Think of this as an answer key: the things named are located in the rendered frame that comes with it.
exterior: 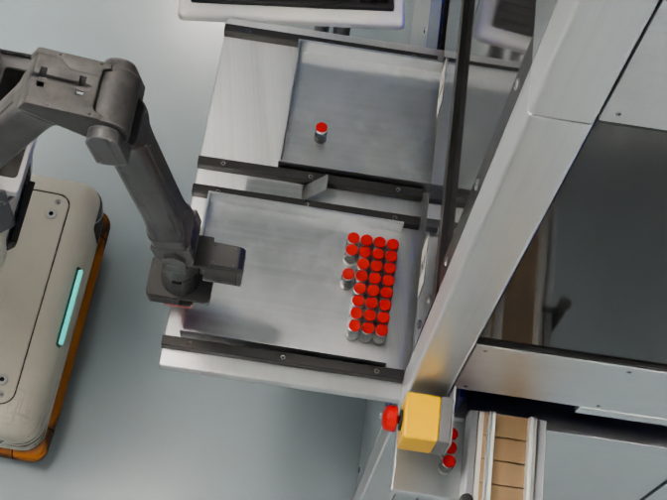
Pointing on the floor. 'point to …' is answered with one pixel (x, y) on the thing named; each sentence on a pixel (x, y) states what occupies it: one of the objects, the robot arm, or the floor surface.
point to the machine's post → (517, 192)
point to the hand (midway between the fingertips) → (182, 302)
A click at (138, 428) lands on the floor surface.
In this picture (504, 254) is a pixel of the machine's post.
